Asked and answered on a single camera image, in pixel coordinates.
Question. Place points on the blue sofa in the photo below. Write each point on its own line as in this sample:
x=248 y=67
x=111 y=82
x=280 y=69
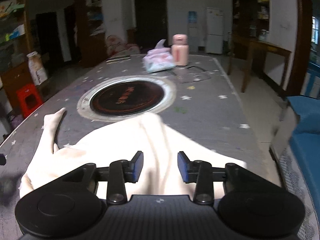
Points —
x=295 y=147

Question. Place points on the dark wooden side table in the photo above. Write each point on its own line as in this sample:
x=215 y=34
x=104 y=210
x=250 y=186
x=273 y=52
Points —
x=257 y=52

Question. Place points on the round black induction cooktop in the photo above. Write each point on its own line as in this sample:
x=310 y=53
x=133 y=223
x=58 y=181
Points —
x=125 y=97

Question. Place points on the soft tissue pack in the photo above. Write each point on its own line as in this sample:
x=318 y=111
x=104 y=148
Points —
x=158 y=59

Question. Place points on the dark wooden shelf cabinet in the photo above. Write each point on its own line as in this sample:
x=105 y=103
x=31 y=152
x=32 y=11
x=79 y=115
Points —
x=91 y=32

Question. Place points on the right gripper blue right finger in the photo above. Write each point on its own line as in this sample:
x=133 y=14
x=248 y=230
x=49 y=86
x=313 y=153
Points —
x=190 y=170

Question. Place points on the dark wooden door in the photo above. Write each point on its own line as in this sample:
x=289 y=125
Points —
x=151 y=22

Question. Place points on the pink thermos bottle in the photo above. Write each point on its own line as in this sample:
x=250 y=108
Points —
x=180 y=49

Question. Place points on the white refrigerator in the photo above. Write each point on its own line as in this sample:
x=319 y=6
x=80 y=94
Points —
x=214 y=23

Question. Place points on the clear glasses on table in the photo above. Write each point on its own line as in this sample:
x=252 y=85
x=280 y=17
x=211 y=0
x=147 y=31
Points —
x=190 y=74

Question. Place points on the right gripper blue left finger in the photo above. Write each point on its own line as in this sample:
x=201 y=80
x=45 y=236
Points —
x=131 y=169

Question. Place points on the water dispenser with blue bottle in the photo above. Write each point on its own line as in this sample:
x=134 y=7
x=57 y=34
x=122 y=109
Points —
x=193 y=36

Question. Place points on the red plastic stool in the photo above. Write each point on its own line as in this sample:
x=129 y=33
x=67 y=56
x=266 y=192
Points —
x=29 y=99

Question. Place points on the tall dark display cabinet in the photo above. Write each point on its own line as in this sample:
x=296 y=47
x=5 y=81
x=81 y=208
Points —
x=251 y=18

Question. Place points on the white paper sack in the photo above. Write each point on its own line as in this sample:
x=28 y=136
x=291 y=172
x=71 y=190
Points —
x=36 y=68

